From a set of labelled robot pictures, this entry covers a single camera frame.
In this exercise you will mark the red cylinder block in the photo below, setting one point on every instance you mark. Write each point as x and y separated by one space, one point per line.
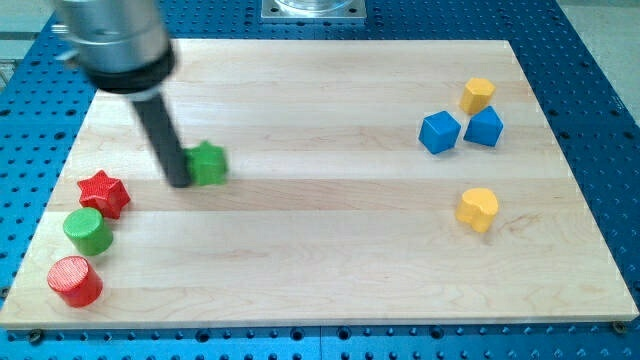
75 281

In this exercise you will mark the yellow heart block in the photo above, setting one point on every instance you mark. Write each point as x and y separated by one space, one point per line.
478 208

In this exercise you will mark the blue triangular block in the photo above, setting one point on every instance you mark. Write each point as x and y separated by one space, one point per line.
484 128

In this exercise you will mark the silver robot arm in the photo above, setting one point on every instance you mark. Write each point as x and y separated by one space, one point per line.
122 45

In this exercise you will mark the blue perforated metal table plate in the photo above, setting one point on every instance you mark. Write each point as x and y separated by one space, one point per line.
44 104

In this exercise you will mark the green star block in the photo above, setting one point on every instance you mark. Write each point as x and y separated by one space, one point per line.
207 164

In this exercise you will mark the blue cube block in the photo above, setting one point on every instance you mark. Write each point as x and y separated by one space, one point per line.
439 132

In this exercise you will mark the red star block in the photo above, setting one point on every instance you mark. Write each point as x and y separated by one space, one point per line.
106 194

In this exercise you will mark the yellow hexagon block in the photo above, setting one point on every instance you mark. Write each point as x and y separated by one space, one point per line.
476 96

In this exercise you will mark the green cylinder block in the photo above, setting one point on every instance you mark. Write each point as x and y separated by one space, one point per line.
88 232

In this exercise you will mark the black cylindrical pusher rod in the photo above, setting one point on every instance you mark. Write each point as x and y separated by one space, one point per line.
160 131

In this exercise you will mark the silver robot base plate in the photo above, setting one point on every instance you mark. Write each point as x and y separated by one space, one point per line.
280 10

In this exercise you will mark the light wooden board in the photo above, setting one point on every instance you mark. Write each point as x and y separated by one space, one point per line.
334 213

